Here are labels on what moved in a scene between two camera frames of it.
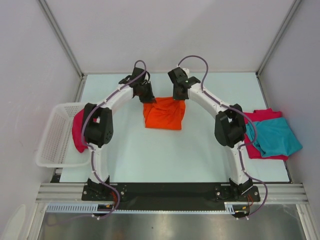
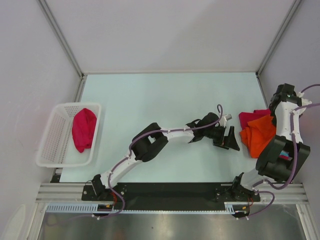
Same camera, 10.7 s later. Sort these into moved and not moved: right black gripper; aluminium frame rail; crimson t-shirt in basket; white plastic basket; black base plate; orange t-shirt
Moved: right black gripper; orange t-shirt
Not moved: crimson t-shirt in basket; white plastic basket; aluminium frame rail; black base plate
